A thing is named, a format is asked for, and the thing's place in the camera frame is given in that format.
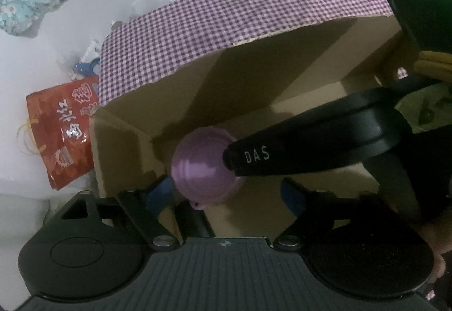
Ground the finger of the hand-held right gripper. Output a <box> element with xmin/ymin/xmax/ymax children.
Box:
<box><xmin>222</xmin><ymin>88</ymin><xmax>414</xmax><ymax>177</ymax></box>

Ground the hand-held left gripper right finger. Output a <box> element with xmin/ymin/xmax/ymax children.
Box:
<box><xmin>272</xmin><ymin>178</ymin><xmax>421</xmax><ymax>251</ymax></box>

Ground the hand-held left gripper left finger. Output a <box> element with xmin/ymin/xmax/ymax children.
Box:
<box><xmin>46</xmin><ymin>175</ymin><xmax>181</xmax><ymax>251</ymax></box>

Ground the purple plastic lid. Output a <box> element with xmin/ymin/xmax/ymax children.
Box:
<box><xmin>170</xmin><ymin>128</ymin><xmax>246</xmax><ymax>210</ymax></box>

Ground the brown cardboard box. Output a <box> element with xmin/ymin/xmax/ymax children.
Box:
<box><xmin>88</xmin><ymin>16</ymin><xmax>424</xmax><ymax>237</ymax></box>

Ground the person's right hand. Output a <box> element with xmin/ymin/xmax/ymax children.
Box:
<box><xmin>413</xmin><ymin>50</ymin><xmax>452</xmax><ymax>80</ymax></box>

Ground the red gift bag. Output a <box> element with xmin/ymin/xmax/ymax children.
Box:
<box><xmin>26</xmin><ymin>77</ymin><xmax>101</xmax><ymax>191</ymax></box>

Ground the small blue plastic object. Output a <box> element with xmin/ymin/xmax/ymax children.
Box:
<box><xmin>74</xmin><ymin>57</ymin><xmax>101</xmax><ymax>77</ymax></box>

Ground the purple checkered tablecloth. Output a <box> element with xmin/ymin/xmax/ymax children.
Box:
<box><xmin>97</xmin><ymin>0</ymin><xmax>394</xmax><ymax>108</ymax></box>

